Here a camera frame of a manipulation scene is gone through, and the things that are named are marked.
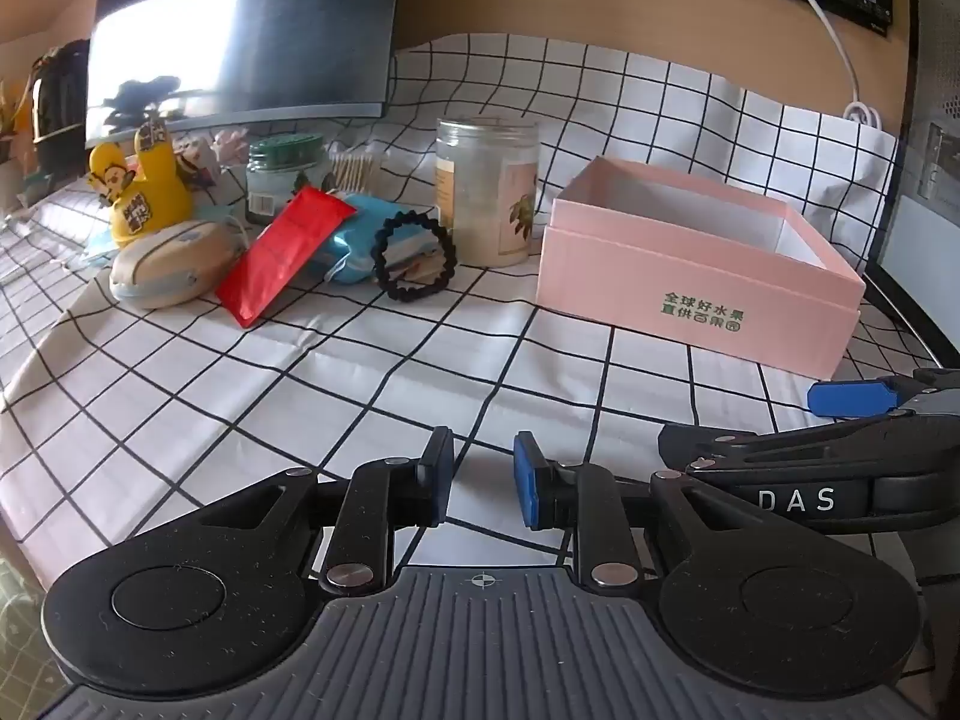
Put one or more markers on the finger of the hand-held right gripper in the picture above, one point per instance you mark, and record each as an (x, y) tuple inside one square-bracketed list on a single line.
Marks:
[(720, 441), (855, 396)]

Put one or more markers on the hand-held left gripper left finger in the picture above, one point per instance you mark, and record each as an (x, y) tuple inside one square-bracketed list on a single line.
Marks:
[(442, 476)]

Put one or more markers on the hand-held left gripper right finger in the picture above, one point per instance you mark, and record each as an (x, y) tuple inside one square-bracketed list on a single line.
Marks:
[(529, 484)]

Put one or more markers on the pink cardboard box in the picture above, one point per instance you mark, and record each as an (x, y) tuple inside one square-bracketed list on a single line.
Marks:
[(675, 285)]

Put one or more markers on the blue tissue packet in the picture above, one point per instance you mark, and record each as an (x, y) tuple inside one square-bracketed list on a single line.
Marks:
[(352, 240)]

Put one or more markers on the red foil packet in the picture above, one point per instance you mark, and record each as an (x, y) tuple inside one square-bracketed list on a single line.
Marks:
[(277, 255)]

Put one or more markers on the round beige plush pouch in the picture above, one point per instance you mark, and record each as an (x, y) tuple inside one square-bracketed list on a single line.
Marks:
[(169, 259)]

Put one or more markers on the yellow monkey plush toy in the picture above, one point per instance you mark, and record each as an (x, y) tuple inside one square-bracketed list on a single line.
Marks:
[(150, 195)]

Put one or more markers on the light blue face mask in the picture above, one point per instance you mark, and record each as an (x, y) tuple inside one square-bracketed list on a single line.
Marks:
[(94, 247)]

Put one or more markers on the clear plastic jar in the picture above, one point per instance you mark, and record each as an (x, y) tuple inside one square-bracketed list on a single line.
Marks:
[(487, 195)]

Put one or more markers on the cotton swab box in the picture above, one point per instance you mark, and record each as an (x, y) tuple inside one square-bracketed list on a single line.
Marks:
[(356, 169)]

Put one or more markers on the black computer case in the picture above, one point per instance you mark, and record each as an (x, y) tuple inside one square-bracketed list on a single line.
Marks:
[(930, 52)]

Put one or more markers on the green-lid glass jar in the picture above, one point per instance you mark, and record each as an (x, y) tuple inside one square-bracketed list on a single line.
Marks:
[(285, 150)]

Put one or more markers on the small pink ornament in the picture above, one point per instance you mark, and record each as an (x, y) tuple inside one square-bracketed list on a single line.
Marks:
[(206, 157)]

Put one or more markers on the green cutting mat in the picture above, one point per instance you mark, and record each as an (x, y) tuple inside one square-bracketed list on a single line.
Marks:
[(15, 615)]

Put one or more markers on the dark computer monitor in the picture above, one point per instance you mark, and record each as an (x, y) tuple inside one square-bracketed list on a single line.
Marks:
[(225, 15)]

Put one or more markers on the dark tall container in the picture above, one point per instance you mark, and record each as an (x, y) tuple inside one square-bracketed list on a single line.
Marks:
[(60, 105)]

